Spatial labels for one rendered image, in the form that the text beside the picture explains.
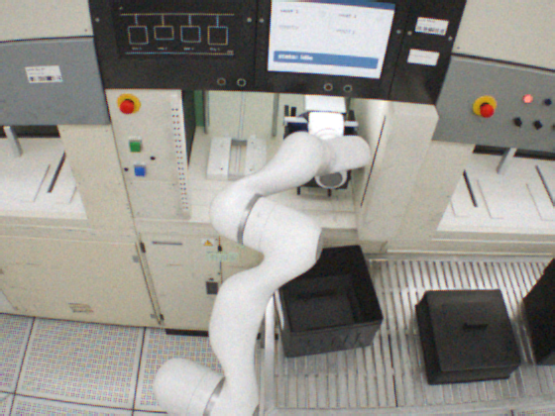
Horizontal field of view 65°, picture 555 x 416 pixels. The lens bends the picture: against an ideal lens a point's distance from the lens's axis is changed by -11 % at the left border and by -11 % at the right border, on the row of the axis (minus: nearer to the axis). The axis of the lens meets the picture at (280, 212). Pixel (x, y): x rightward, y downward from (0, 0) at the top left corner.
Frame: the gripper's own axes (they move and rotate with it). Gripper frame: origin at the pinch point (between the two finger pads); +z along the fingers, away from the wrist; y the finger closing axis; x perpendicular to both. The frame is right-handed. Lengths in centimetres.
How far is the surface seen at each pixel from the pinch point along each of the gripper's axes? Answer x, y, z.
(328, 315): -46, 6, -46
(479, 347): -37, 51, -62
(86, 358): -124, -97, -34
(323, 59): 27.9, -5.0, -18.6
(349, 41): 33.8, 0.5, -18.5
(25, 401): -124, -124, -61
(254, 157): -33.1, -20.9, 10.8
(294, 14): 39.7, -13.1, -18.7
